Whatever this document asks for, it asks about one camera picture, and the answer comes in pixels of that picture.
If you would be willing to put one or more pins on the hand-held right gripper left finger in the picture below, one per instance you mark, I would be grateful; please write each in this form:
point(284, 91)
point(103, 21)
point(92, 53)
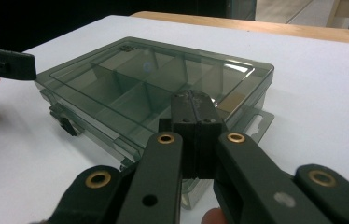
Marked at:
point(183, 109)

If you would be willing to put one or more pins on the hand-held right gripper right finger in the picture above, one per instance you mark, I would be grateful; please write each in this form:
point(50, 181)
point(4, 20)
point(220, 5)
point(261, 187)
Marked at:
point(208, 124)

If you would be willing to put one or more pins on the smoky clear plastic storage box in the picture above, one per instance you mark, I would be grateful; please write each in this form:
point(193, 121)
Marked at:
point(116, 77)

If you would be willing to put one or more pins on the wooden table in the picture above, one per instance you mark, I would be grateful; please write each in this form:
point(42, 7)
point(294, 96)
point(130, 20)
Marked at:
point(256, 26)

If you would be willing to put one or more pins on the white table board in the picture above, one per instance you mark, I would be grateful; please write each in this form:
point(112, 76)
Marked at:
point(318, 93)

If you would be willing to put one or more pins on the grey cabinet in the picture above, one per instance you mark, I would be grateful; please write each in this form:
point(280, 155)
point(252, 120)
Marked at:
point(241, 9)

